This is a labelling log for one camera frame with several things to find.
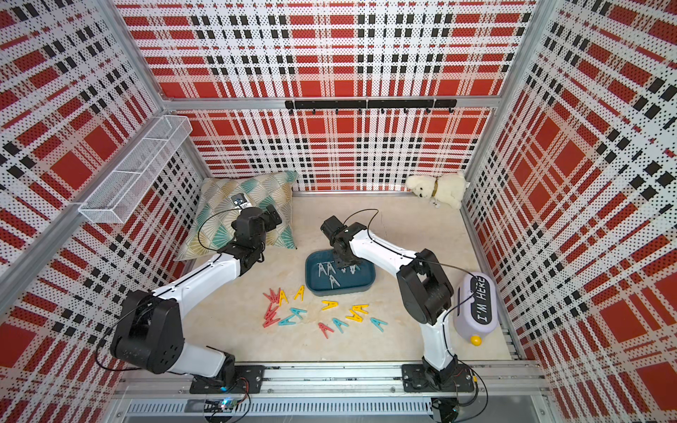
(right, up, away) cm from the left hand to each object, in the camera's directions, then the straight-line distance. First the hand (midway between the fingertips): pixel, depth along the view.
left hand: (264, 210), depth 88 cm
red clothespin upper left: (+3, -30, +1) cm, 31 cm away
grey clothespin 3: (+23, -25, +5) cm, 34 cm away
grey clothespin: (+18, -22, +8) cm, 29 cm away
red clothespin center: (+21, -38, -4) cm, 43 cm away
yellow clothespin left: (+6, -30, +2) cm, 30 cm away
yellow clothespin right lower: (+31, -35, -3) cm, 46 cm away
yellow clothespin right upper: (+32, -33, -1) cm, 46 cm away
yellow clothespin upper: (+12, -29, +3) cm, 31 cm away
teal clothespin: (+38, -37, -4) cm, 53 cm away
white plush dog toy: (+72, +10, +27) cm, 77 cm away
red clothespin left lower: (+3, -36, -4) cm, 37 cm away
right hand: (+30, -17, +3) cm, 34 cm away
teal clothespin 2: (+25, -37, -4) cm, 45 cm away
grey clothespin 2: (+21, -20, +8) cm, 30 cm away
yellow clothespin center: (+22, -32, 0) cm, 39 cm away
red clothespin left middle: (+2, -35, -2) cm, 35 cm away
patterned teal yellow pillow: (-19, -6, +3) cm, 20 cm away
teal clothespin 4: (+8, -36, -4) cm, 38 cm away
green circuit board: (-4, -53, -18) cm, 56 cm away
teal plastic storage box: (+20, -24, +6) cm, 32 cm away
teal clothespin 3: (+11, -34, -2) cm, 36 cm away
